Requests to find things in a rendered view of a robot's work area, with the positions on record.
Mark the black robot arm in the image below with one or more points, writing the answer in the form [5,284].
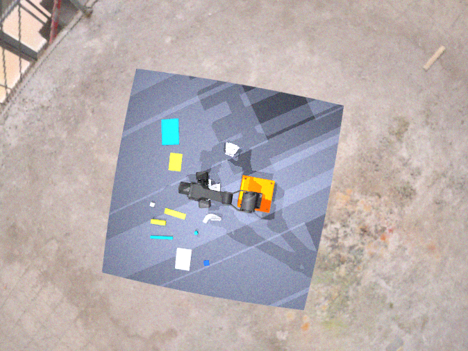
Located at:
[197,191]

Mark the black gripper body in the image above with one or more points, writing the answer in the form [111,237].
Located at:
[200,176]

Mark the white housing plate with two round holes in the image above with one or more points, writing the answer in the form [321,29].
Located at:
[230,150]

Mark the cyan rectangular block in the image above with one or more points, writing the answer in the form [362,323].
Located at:
[170,135]

